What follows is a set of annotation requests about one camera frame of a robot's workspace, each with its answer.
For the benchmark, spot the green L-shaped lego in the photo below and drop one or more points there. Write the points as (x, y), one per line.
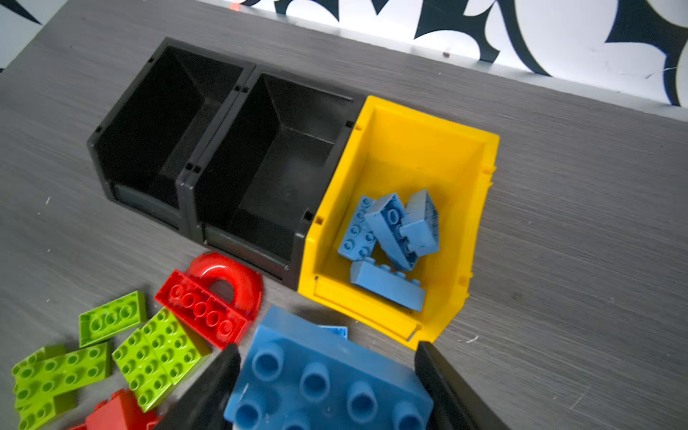
(46, 381)

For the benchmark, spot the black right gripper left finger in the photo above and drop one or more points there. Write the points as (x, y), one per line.
(203, 404)

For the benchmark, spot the black left storage bin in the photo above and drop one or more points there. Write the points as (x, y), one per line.
(145, 148)

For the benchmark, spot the blue lego brick front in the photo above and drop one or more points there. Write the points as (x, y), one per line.
(384, 282)

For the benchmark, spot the blue lego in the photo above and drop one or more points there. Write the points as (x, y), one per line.
(359, 240)
(384, 218)

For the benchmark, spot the red lego pair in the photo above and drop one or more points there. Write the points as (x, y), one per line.
(121, 411)

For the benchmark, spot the blue lego brick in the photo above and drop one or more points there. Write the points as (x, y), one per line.
(297, 375)
(341, 331)
(384, 282)
(421, 225)

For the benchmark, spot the green small lego brick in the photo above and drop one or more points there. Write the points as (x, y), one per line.
(111, 319)

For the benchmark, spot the black storage bin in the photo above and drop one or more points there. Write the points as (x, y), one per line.
(145, 148)
(255, 188)

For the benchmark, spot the yellow storage bin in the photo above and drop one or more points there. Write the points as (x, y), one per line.
(395, 149)

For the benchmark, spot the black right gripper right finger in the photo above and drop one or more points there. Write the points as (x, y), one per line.
(457, 405)

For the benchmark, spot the black middle storage bin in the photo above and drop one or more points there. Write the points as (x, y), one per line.
(255, 188)

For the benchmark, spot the green square lego plate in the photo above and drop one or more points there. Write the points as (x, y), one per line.
(156, 358)

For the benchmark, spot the red slope lego brick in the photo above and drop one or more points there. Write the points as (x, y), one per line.
(202, 310)

